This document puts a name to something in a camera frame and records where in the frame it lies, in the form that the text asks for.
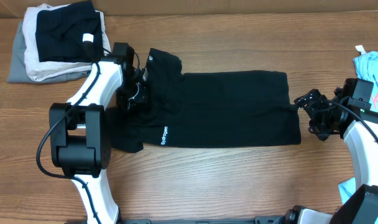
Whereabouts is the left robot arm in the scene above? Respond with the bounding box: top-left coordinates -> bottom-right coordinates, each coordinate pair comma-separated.
44,51 -> 147,223

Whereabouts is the folded black shirt on stack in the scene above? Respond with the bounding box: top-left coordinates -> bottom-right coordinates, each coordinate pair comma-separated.
35,1 -> 103,63

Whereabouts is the brown cardboard back panel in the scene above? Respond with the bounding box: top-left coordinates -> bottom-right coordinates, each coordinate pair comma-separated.
0,0 -> 378,19

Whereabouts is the folded grey shirt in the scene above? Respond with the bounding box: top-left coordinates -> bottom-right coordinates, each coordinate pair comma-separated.
7,21 -> 89,84

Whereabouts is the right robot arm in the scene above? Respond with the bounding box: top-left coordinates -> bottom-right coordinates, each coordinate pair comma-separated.
276,88 -> 378,223

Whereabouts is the light blue t-shirt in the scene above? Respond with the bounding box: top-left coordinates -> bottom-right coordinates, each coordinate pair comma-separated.
338,45 -> 378,203

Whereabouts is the folded beige shirt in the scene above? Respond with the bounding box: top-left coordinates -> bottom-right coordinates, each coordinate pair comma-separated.
22,4 -> 111,82

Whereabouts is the black Sydrogen t-shirt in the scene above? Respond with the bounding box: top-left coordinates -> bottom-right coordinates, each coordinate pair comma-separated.
106,49 -> 301,153

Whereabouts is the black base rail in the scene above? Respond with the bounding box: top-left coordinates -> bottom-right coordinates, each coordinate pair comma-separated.
121,215 -> 284,224

